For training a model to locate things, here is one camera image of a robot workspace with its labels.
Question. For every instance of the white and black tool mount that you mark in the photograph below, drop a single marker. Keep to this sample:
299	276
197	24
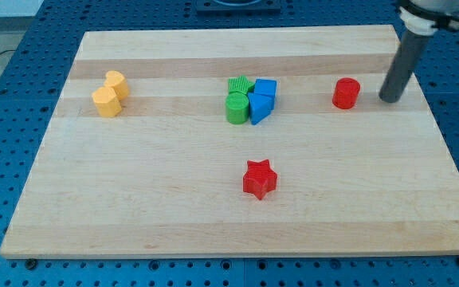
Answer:
426	17

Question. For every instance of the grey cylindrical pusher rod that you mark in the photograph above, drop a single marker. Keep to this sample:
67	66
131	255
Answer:
407	56

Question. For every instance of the red cylinder block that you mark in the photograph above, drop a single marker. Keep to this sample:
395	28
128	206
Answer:
346	93

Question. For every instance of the green star block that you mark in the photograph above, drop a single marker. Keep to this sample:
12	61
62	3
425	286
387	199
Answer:
240	84

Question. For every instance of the red star block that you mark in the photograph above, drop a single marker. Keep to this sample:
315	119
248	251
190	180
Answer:
259	178

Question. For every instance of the blue cube block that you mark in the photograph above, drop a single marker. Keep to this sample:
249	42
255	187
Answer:
266	87

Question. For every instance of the blue triangle block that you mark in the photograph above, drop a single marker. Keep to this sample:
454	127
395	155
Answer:
260	107

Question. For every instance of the wooden board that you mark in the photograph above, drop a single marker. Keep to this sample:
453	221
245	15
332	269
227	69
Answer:
163	178

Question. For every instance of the green cylinder block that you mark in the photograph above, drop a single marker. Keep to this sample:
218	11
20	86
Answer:
237	108

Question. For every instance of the yellow heart block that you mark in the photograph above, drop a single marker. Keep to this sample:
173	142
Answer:
118	82

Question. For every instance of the yellow hexagon block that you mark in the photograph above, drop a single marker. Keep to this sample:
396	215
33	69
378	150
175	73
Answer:
106	101

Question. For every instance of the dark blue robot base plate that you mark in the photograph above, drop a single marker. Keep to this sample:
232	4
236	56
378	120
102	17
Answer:
236	6

